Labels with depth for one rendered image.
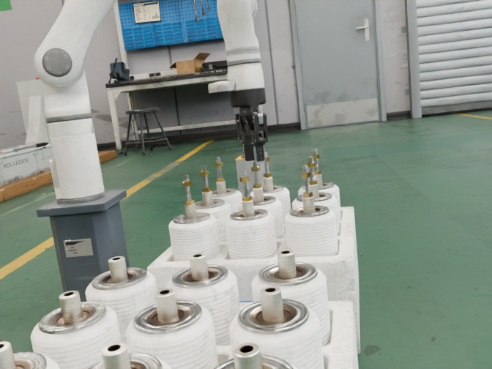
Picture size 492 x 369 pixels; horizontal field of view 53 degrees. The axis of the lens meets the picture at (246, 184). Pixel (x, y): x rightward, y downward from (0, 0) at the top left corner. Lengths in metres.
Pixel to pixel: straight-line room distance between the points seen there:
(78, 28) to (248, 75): 0.35
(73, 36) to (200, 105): 5.02
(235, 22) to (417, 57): 5.06
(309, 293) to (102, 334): 0.24
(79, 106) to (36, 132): 3.32
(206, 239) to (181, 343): 0.46
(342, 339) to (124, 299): 0.28
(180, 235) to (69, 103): 0.36
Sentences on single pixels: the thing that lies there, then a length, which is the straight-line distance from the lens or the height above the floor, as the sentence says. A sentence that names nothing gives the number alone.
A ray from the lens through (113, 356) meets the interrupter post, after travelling 0.45.
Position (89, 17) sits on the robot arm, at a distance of 1.07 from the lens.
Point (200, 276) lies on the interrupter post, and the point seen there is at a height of 0.26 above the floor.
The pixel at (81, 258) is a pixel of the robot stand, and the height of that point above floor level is 0.19.
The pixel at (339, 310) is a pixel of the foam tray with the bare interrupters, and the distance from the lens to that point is 0.70.
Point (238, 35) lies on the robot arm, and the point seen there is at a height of 0.60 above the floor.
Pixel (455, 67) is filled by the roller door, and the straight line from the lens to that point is 6.14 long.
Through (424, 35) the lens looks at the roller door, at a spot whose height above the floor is 0.91.
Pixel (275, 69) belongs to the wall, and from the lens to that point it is 5.94.
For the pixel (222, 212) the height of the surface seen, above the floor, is 0.24.
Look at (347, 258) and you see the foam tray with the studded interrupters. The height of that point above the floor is 0.18.
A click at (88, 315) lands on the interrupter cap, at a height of 0.25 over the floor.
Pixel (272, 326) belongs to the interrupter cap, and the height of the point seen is 0.25.
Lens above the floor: 0.48
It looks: 10 degrees down
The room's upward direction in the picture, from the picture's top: 7 degrees counter-clockwise
